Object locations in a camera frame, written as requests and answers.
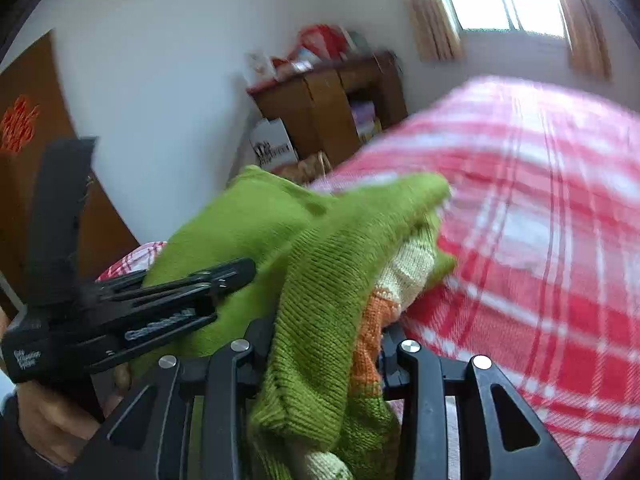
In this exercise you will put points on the red door decoration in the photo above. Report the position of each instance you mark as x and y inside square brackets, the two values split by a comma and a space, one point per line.
[19, 125]

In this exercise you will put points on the red plaid blanket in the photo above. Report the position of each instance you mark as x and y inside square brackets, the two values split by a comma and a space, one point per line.
[525, 240]

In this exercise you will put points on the brown wooden desk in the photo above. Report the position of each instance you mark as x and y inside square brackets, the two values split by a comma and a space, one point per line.
[300, 105]

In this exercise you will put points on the red gift box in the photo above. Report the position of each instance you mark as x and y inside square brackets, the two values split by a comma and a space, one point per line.
[322, 42]

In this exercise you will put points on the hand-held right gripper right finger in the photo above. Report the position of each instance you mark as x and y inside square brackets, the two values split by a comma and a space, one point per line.
[400, 375]

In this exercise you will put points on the white printed card box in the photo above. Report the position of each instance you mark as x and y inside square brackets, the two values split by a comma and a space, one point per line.
[260, 67]

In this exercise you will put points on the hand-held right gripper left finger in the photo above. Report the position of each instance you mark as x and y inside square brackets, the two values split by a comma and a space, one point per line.
[232, 390]

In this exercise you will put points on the person's left forearm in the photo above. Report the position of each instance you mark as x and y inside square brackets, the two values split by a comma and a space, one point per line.
[15, 455]

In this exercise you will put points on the beige floral curtain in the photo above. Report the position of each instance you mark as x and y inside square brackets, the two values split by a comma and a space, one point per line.
[585, 25]
[430, 15]

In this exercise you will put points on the woven straw bag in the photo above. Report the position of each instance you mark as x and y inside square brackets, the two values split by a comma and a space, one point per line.
[312, 167]

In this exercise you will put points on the brown wooden door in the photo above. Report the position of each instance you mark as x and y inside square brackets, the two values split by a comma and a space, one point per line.
[105, 220]

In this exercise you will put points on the person's left hand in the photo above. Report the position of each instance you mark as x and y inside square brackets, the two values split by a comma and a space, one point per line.
[50, 420]

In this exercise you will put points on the green knitted sweater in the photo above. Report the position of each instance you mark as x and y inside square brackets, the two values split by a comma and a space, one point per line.
[320, 270]

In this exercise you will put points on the stacked boxes in desk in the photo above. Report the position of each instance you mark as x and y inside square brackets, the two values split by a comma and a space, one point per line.
[366, 120]

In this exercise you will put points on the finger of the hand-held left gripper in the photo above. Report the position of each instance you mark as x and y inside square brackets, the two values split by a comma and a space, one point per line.
[160, 327]
[175, 282]

